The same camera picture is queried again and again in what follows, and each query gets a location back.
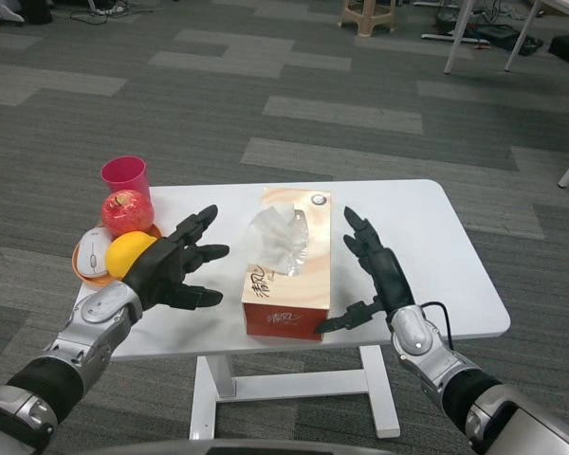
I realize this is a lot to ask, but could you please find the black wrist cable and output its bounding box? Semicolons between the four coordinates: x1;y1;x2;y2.
421;300;455;355

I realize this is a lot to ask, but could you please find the white table leg frame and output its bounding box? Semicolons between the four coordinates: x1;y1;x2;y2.
189;345;402;441

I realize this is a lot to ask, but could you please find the orange plate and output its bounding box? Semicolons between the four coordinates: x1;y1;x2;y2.
71;218;165;288

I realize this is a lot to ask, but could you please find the white desk with legs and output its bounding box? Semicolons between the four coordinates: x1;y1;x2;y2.
443;0;569;75

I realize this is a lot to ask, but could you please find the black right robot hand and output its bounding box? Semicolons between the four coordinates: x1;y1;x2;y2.
314;205;415;333

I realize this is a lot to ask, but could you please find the beige plastic stool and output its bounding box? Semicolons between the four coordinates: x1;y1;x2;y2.
339;0;397;37

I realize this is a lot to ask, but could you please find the red apple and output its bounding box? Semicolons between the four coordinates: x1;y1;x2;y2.
101;189;154;237

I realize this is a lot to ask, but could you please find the black flat case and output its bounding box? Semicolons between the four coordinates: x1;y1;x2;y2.
476;23;544;53

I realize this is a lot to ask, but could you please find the white computer mouse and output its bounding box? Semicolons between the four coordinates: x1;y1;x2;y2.
77;227;114;277

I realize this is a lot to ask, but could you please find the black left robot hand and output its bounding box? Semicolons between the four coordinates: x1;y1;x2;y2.
122;204;231;312

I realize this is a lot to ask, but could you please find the black floor cable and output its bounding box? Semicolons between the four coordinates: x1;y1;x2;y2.
69;0;141;26

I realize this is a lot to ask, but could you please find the pink plastic cup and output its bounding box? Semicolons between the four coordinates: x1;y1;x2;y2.
100;155;151;199

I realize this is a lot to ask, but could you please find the white long bar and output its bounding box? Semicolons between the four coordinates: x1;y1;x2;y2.
420;31;489;47

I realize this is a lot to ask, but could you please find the orange beige tissue box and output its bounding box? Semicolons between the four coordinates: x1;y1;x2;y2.
240;186;333;342

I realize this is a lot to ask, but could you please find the orange fruit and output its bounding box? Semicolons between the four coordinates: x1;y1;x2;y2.
104;230;158;280

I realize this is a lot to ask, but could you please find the white tissue sheet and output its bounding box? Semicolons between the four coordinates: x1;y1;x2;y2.
244;204;310;279

